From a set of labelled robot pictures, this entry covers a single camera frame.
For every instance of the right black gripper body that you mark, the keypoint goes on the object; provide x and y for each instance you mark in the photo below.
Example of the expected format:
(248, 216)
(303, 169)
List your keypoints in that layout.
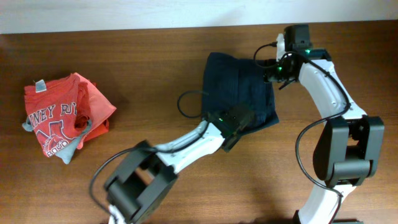
(278, 73)

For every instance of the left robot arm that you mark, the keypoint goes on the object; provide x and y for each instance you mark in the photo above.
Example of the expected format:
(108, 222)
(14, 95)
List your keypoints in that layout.
(145, 176)

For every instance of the folded red graphic t-shirt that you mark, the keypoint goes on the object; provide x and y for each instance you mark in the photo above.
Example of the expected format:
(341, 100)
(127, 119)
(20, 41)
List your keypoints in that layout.
(65, 113)

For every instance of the dark navy blue shorts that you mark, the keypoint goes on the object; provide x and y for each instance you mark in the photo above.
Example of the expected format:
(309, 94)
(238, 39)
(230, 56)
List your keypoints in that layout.
(228, 81)

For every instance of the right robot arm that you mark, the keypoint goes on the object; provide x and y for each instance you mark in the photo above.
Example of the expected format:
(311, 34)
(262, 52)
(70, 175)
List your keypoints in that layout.
(349, 146)

